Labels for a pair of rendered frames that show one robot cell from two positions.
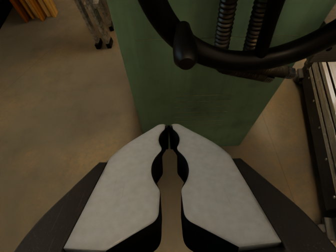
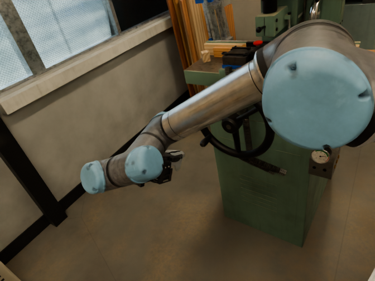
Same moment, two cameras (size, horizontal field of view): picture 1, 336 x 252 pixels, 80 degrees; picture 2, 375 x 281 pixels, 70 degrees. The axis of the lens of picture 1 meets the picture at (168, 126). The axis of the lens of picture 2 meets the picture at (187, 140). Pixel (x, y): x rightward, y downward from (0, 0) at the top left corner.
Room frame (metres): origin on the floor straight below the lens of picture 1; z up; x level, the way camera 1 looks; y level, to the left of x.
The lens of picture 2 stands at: (-0.45, -0.50, 1.31)
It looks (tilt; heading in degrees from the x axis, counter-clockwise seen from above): 35 degrees down; 42
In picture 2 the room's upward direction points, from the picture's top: 13 degrees counter-clockwise
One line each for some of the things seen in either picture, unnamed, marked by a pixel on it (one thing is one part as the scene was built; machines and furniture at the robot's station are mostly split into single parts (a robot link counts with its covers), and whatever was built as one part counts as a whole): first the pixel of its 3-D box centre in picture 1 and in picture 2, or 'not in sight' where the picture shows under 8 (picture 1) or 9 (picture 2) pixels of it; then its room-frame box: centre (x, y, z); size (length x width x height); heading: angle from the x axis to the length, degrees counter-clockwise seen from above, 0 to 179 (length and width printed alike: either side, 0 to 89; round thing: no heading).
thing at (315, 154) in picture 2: not in sight; (321, 155); (0.34, -0.37, 0.65); 0.06 x 0.04 x 0.08; 89
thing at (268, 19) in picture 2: not in sight; (272, 23); (0.58, -0.12, 1.03); 0.14 x 0.07 x 0.09; 179
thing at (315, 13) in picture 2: not in sight; (316, 15); (0.69, -0.24, 1.02); 0.12 x 0.03 x 0.12; 179
